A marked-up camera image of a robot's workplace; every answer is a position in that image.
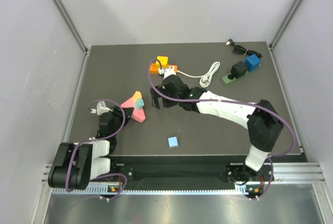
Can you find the orange power strip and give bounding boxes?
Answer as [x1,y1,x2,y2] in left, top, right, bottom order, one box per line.
[149,63,177,74]

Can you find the light blue small plug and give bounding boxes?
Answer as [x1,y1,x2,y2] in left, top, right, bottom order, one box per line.
[168,137,179,149]

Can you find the green power strip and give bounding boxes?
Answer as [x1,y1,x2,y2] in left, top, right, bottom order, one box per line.
[221,71,250,85]

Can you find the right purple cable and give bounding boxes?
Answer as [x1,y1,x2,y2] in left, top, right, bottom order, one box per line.
[148,58,297,201]

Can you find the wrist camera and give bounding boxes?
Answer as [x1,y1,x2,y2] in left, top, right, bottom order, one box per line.
[158,68,176,79]
[90,101,111,116]

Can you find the black power cable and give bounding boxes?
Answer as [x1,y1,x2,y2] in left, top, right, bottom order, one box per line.
[225,39,263,59]

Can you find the grey cable duct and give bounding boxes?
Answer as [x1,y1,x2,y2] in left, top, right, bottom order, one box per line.
[85,183,262,195]

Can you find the white power cable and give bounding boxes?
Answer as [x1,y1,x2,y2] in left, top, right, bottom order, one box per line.
[176,61,221,88]

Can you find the pink triangular socket board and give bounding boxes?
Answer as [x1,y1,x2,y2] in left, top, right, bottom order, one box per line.
[121,96,146,123]

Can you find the blue cube adapter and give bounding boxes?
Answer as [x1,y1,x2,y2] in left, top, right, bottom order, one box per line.
[245,55,261,72]

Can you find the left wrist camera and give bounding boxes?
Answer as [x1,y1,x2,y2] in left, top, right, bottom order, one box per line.
[90,101,111,116]

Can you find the yellow cube adapter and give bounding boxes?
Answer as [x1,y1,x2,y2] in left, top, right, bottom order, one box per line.
[156,56,169,69]

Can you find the yellow small plug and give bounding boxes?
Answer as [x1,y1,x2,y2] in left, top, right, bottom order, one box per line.
[133,91,142,101]

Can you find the black cube adapter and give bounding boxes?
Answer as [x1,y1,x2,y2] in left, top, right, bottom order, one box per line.
[230,61,248,79]

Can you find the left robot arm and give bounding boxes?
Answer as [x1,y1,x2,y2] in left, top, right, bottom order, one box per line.
[48,103,135,191]

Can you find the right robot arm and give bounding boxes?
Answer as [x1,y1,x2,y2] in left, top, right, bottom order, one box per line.
[150,74,284,182]

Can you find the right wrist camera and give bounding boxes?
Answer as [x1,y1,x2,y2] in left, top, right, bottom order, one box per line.
[158,68,176,79]

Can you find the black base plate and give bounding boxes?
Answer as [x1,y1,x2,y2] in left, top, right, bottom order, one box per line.
[111,164,272,182]

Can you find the teal small plug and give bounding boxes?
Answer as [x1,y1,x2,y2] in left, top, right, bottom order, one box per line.
[135,98,145,110]

